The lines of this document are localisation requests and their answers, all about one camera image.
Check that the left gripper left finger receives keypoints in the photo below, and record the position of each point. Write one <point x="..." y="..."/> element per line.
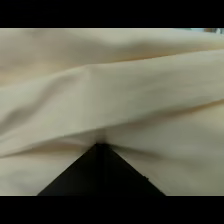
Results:
<point x="78" y="178"/>

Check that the cream shirt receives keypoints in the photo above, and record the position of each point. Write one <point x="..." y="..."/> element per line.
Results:
<point x="110" y="96"/>

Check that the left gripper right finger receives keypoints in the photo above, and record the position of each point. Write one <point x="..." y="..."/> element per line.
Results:
<point x="125" y="178"/>

